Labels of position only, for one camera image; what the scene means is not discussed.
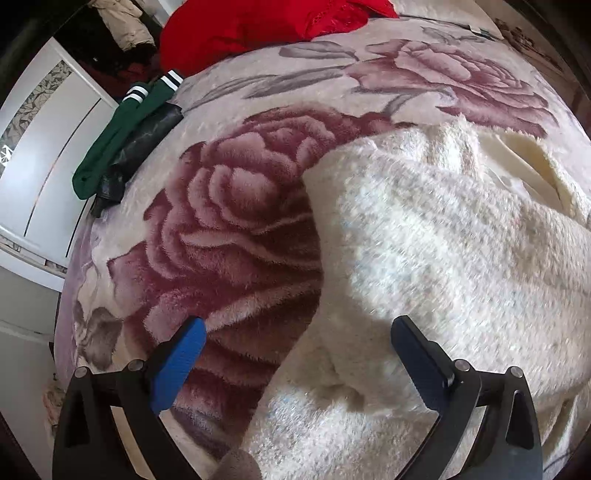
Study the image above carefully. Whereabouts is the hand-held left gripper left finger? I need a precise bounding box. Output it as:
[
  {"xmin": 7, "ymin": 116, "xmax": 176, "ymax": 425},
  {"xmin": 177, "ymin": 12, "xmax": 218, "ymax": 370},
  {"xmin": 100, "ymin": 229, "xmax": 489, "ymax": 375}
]
[{"xmin": 52, "ymin": 318, "xmax": 207, "ymax": 480}]

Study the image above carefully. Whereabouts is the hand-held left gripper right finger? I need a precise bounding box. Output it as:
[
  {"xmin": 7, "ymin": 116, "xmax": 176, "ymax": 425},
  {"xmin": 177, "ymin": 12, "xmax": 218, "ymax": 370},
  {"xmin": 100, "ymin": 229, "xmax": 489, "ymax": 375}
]
[{"xmin": 390, "ymin": 315, "xmax": 543, "ymax": 480}]

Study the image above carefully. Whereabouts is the white fluffy garment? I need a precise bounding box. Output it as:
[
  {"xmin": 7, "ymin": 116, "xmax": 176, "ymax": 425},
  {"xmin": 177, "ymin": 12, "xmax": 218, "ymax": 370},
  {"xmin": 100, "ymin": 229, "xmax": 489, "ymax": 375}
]
[{"xmin": 242, "ymin": 115, "xmax": 591, "ymax": 480}]

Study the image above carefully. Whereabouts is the floral plush blanket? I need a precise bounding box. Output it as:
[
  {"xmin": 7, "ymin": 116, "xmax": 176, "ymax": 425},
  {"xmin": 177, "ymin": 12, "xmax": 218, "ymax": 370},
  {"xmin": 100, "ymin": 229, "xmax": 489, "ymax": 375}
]
[{"xmin": 53, "ymin": 0, "xmax": 591, "ymax": 480}]

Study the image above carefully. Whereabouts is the black garment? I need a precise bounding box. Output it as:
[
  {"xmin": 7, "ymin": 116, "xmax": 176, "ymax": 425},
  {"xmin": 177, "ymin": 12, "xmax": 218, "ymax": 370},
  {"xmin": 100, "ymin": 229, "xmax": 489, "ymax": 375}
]
[{"xmin": 90, "ymin": 104, "xmax": 184, "ymax": 217}]

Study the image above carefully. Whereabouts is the green garment with white stripes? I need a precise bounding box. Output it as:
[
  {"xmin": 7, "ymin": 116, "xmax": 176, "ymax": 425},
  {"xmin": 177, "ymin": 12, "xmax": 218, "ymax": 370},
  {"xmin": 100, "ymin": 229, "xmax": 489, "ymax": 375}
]
[{"xmin": 72, "ymin": 69, "xmax": 184, "ymax": 200}]

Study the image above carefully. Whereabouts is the white cabinet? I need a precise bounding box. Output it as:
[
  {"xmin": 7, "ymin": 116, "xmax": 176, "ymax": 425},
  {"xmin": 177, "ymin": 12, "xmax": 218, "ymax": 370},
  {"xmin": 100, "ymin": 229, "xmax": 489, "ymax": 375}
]
[{"xmin": 0, "ymin": 37, "xmax": 120, "ymax": 278}]

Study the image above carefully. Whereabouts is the red cloth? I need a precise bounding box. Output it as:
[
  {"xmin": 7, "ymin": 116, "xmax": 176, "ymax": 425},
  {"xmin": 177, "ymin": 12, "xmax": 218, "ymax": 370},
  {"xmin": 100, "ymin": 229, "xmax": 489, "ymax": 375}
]
[{"xmin": 159, "ymin": 0, "xmax": 399, "ymax": 75}]

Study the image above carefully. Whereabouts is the beige hanging coat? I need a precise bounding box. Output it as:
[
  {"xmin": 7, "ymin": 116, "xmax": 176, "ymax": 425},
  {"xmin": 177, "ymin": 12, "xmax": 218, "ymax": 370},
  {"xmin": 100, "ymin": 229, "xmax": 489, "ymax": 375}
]
[{"xmin": 90, "ymin": 0, "xmax": 155, "ymax": 51}]

